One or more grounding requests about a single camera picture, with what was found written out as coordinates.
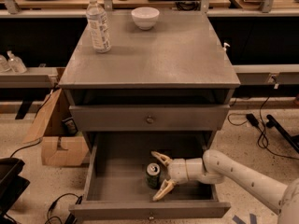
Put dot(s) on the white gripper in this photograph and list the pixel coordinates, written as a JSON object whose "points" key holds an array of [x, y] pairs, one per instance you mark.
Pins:
{"points": [[177, 170]]}

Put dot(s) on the green soda can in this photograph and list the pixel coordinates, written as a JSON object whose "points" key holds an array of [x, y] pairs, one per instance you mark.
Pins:
{"points": [[153, 172]]}

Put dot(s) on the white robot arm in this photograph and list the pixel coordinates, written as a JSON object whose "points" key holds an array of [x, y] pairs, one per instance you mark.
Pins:
{"points": [[214, 166]]}

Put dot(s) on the open grey middle drawer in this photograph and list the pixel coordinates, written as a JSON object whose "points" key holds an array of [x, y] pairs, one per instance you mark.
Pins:
{"points": [[116, 186]]}

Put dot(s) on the grey wooden drawer cabinet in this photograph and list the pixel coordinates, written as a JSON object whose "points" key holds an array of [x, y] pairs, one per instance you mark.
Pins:
{"points": [[179, 61]]}

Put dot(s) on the grey top drawer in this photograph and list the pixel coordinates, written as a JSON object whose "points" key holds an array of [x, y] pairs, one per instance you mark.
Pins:
{"points": [[125, 118]]}

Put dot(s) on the black power adapter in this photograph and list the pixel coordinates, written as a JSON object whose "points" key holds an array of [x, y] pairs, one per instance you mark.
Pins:
{"points": [[252, 120]]}

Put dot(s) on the brown cardboard box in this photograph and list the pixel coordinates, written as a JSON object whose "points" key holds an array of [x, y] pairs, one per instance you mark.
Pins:
{"points": [[59, 147]]}

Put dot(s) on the small white pump dispenser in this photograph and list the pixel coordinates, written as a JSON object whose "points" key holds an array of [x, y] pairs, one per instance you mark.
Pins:
{"points": [[226, 46]]}

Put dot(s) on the white ceramic bowl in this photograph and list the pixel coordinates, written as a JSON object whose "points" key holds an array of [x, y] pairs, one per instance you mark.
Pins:
{"points": [[145, 17]]}

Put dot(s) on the clear plastic water bottle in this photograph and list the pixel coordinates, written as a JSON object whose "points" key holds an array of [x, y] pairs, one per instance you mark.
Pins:
{"points": [[97, 22]]}

